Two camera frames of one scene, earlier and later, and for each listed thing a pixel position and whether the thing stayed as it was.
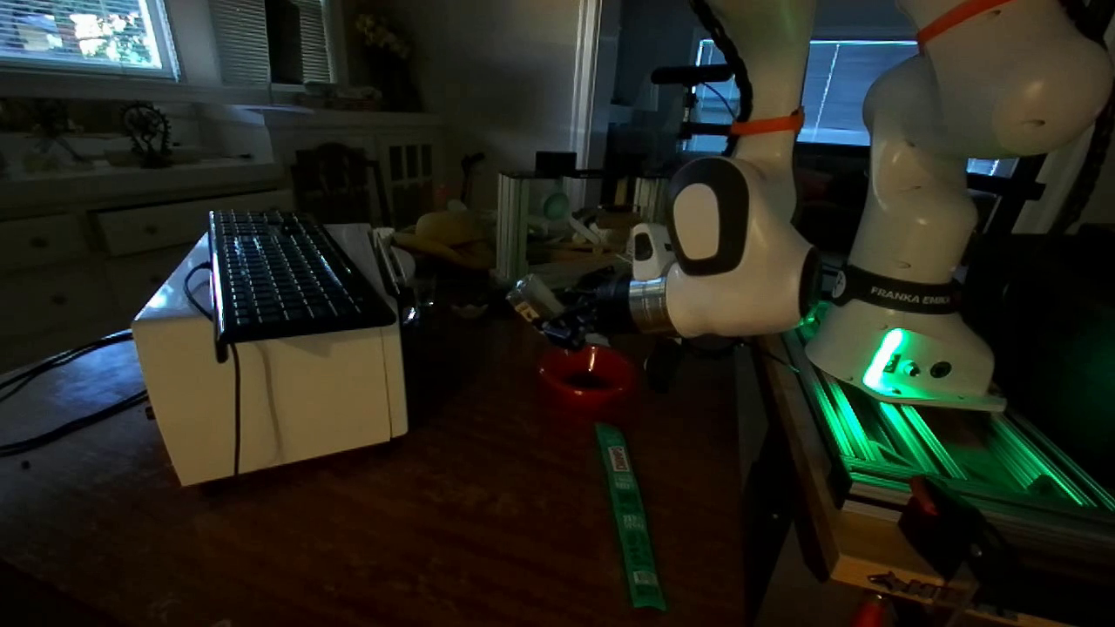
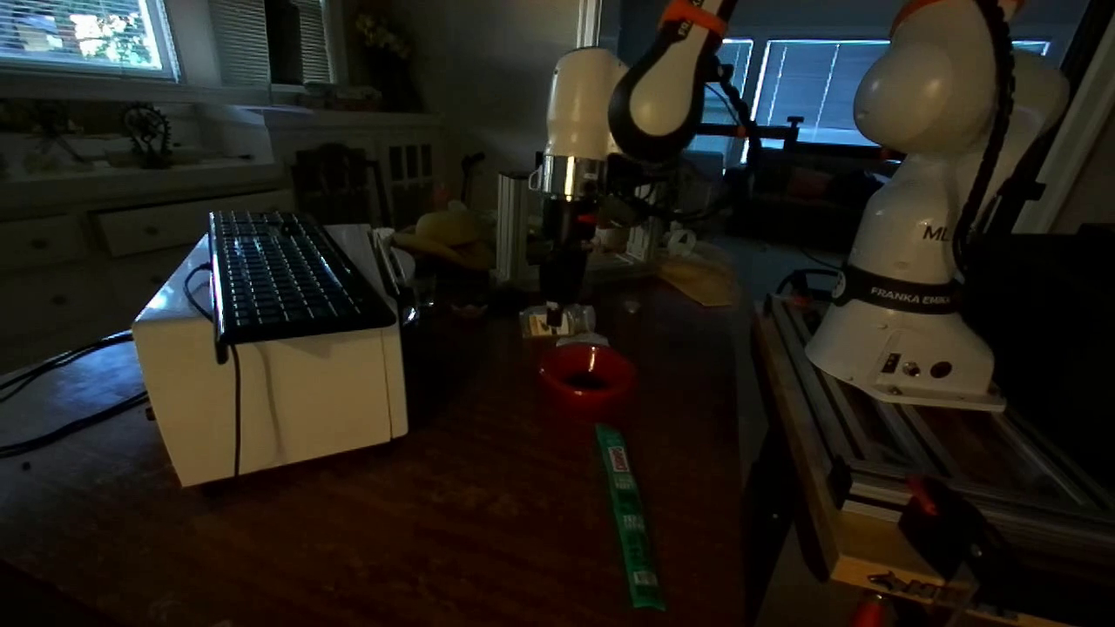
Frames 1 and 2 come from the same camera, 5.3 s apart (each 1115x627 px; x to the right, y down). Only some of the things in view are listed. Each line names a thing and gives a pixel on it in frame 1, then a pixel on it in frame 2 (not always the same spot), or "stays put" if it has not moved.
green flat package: (631, 516) stays put
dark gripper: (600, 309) to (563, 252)
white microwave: (252, 406) stays put
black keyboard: (280, 276) stays put
